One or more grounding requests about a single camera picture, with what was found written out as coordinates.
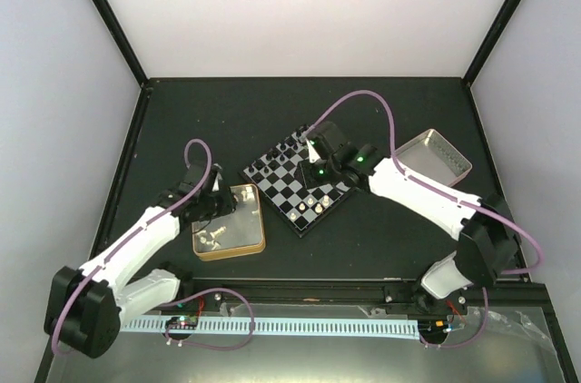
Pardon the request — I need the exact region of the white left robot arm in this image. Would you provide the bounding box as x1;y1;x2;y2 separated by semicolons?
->
44;164;236;358

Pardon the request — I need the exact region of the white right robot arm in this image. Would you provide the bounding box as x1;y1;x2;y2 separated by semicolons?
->
295;142;519;313

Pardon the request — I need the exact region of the tan sweet bear tin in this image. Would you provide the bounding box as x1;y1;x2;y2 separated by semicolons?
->
192;184;266;261

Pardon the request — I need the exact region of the black and white chessboard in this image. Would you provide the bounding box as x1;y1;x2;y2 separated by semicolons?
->
240;124;354;238

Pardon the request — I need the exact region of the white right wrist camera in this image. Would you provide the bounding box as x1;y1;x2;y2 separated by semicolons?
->
306;139;320;163

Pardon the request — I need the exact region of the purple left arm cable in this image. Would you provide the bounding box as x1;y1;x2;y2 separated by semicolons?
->
50;138;214;355

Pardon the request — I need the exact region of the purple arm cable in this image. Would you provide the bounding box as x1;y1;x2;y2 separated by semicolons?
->
312;90;546;275
50;138;214;355

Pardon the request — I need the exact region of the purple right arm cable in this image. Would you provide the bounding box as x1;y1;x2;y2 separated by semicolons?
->
312;90;546;275

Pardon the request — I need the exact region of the black aluminium rail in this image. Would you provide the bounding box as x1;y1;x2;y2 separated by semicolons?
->
178;279;552;314

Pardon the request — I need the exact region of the white slotted cable duct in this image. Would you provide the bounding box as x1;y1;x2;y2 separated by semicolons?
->
122;315;419;340

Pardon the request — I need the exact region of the black corner frame post left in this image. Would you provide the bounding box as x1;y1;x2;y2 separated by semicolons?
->
91;0;149;87

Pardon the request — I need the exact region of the black corner frame post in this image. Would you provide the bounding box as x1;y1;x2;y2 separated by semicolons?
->
91;0;149;87
462;0;522;87

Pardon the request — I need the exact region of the black corner frame post right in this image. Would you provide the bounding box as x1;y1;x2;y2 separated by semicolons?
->
462;0;522;87

